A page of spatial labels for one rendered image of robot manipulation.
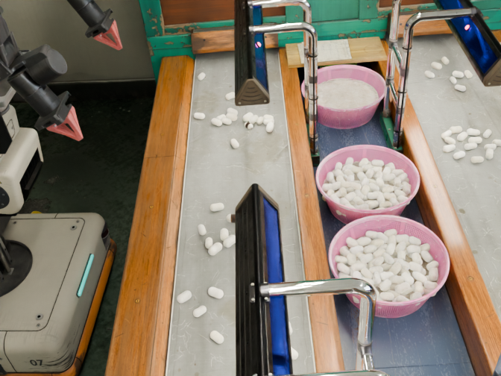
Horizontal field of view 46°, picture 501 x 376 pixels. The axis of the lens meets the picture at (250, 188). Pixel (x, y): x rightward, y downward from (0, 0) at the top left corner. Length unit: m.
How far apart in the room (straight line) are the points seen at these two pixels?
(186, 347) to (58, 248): 1.06
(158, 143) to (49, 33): 1.75
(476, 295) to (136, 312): 0.72
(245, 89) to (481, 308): 0.68
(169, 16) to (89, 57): 1.31
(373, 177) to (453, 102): 0.42
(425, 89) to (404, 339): 0.90
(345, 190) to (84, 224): 1.09
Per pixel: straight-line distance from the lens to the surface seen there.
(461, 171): 1.68
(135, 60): 3.35
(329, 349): 1.23
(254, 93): 1.35
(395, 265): 1.40
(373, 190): 1.60
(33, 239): 2.33
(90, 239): 2.26
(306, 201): 1.52
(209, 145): 1.77
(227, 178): 1.64
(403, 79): 1.65
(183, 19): 2.15
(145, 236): 1.49
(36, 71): 1.35
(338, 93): 1.96
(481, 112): 1.92
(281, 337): 0.88
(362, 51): 2.11
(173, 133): 1.79
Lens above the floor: 1.80
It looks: 41 degrees down
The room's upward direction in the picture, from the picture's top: 6 degrees counter-clockwise
